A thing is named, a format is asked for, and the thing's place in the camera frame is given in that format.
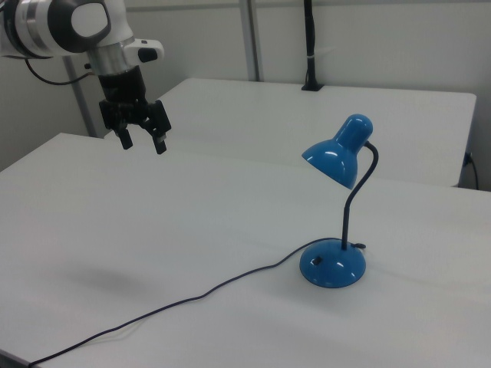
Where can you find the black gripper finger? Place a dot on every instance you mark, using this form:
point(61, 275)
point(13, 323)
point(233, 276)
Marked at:
point(159, 126)
point(124, 140)

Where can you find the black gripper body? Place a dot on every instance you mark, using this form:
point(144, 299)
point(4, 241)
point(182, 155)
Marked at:
point(120, 90)

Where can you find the blue gooseneck desk lamp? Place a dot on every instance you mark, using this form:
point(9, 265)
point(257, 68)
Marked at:
point(333, 268)

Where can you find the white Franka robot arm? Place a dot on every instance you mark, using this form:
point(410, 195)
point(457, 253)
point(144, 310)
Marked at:
point(46, 23)

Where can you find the black clamped camera pole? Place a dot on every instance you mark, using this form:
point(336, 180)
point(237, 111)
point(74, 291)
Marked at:
point(310, 38)

